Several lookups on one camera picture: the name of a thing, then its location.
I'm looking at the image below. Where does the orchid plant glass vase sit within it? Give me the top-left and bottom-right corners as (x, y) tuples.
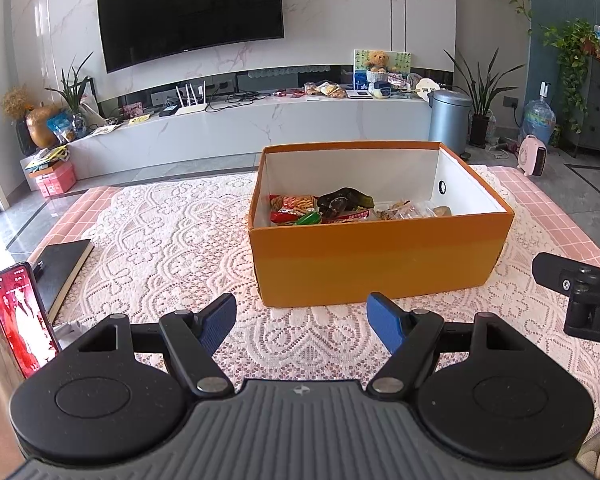
(45, 52), (95, 138)

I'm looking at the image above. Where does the pink storage box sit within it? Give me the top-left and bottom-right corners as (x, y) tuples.
(34, 161), (77, 198)

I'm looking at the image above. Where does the blue water bottle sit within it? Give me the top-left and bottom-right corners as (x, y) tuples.
(522, 82), (557, 143)

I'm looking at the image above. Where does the pile of packaged snacks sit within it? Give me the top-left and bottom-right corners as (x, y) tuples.
(304, 81), (346, 98)

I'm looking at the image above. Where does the shrimp stick snack bag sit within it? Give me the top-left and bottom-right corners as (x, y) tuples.
(270, 194), (322, 216)

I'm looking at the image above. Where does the pink checked cloth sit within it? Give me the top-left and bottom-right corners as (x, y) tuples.
(27, 165), (600, 273)

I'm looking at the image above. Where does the white router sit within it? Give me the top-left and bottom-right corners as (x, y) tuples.
(175, 80), (208, 116)

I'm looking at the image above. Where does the tall leafy potted plant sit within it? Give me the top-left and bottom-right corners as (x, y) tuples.
(444, 49), (526, 148)

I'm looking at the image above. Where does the grey trash can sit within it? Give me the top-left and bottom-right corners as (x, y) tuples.
(427, 89), (473, 156)

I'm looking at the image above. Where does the white TV cabinet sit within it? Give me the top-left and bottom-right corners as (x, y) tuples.
(67, 92), (433, 181)

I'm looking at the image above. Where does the black television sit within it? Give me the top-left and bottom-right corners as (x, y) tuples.
(96, 0), (286, 74)

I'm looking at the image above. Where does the orange cardboard box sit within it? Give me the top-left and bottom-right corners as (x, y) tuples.
(247, 141), (516, 307)

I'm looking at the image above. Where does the black notebook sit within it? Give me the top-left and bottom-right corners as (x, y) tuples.
(27, 239), (95, 323)

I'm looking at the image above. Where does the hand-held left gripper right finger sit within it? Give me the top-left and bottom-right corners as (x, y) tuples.
(365, 291), (546, 397)

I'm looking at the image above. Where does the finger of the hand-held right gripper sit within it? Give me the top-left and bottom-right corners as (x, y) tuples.
(531, 252), (587, 291)

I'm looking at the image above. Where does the lace tablecloth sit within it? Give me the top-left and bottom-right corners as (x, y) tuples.
(45, 165), (600, 431)

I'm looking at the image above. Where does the golden gourd vase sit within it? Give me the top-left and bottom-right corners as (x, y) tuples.
(26, 105), (61, 150)

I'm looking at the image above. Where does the pink heater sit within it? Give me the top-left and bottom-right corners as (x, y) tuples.
(517, 134), (548, 177)

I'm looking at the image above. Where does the green picture board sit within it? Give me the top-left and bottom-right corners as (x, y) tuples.
(352, 49), (411, 86)

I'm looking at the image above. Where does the blue plastic bag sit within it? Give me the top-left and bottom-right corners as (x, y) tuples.
(47, 112), (76, 143)

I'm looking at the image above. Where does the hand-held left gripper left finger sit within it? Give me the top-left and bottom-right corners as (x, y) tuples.
(62, 293), (238, 397)

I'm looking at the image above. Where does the smartphone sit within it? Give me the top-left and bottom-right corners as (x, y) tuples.
(0, 261), (63, 380)

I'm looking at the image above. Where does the clear packet brown snack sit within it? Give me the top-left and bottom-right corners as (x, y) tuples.
(377, 200), (436, 221)

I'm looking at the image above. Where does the dried flower bouquet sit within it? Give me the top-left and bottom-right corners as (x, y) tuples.
(1, 85), (36, 156)

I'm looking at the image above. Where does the green climbing plant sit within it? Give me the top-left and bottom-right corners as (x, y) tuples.
(542, 20), (600, 133)

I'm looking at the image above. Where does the teddy bear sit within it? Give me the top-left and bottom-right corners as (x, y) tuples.
(364, 50), (391, 73)

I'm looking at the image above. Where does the stack of papers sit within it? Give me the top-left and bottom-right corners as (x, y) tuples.
(25, 145), (71, 171)

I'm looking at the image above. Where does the dark snack packet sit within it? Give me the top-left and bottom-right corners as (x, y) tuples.
(317, 187), (376, 220)

